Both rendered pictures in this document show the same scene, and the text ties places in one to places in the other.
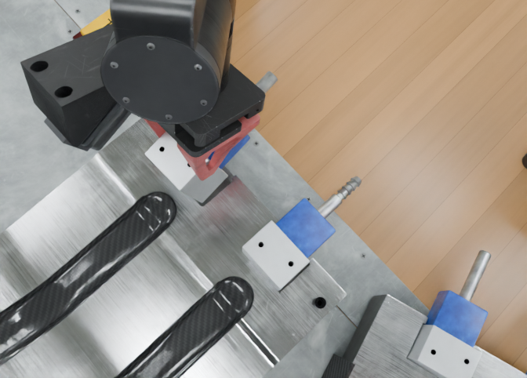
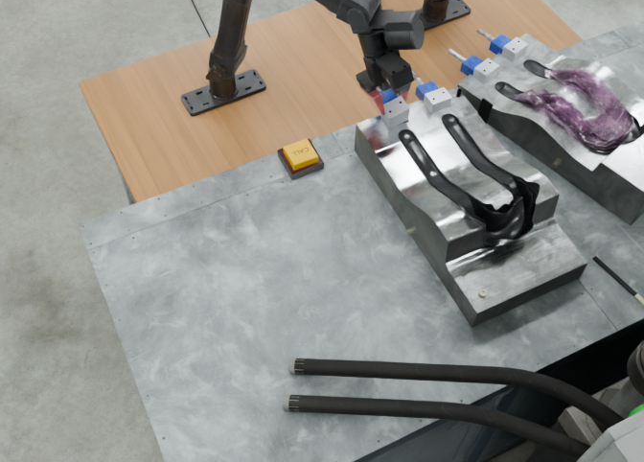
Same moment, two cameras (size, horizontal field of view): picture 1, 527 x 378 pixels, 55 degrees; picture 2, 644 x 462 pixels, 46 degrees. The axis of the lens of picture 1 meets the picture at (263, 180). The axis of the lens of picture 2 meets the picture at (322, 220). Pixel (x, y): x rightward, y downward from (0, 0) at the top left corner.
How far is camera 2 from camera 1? 1.41 m
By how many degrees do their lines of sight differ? 32
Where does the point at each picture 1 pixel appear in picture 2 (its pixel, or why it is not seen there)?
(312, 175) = not seen: hidden behind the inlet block
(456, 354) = (487, 64)
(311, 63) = (335, 92)
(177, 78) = (419, 29)
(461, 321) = (474, 62)
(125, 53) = (414, 32)
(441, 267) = (447, 75)
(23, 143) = (341, 211)
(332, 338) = not seen: hidden behind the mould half
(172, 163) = (398, 108)
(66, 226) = (403, 168)
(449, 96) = not seen: hidden behind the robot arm
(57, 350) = (456, 176)
